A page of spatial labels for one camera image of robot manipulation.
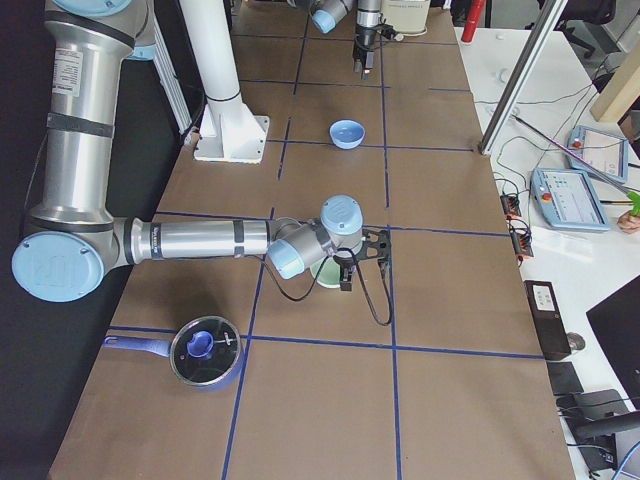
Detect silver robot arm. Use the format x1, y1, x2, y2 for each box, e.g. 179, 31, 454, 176
287, 0, 382, 80
12, 1, 364, 302

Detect green handled reacher grabber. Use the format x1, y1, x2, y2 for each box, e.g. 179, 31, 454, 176
510, 112, 640, 218

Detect red cylinder bottle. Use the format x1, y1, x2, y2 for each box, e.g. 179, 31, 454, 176
461, 0, 486, 44

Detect white chrome toaster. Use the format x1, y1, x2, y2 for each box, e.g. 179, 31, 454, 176
381, 0, 431, 37

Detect blue saucepan with glass lid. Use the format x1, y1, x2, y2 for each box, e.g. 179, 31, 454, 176
103, 316, 245, 391

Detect black power adapter box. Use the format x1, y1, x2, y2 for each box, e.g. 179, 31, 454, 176
524, 280, 571, 361

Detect near blue teach pendant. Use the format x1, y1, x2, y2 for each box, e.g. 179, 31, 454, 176
530, 168, 611, 232

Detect blue bowl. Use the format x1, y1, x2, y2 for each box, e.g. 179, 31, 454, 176
329, 119, 366, 150

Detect far blue teach pendant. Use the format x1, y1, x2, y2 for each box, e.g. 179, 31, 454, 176
567, 125, 630, 184

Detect orange black connector block far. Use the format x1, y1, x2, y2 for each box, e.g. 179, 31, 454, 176
500, 193, 522, 220

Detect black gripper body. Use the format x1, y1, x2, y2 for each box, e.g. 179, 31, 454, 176
333, 247, 357, 280
353, 24, 378, 62

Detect white pedestal column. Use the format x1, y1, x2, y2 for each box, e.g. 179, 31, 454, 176
180, 0, 270, 164

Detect orange black connector block near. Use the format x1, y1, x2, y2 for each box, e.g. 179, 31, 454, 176
508, 219, 534, 261

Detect orange black connector block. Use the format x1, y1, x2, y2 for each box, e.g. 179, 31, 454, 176
500, 193, 522, 220
508, 219, 534, 261

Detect blue teach pendant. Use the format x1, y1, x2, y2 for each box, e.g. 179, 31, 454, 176
530, 168, 611, 232
567, 125, 630, 184

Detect aluminium frame post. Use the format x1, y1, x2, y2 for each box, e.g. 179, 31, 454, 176
479, 0, 568, 155

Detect green bowl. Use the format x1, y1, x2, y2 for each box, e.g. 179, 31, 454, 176
310, 258, 341, 289

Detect black monitor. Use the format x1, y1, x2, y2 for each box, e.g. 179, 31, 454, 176
587, 278, 639, 408

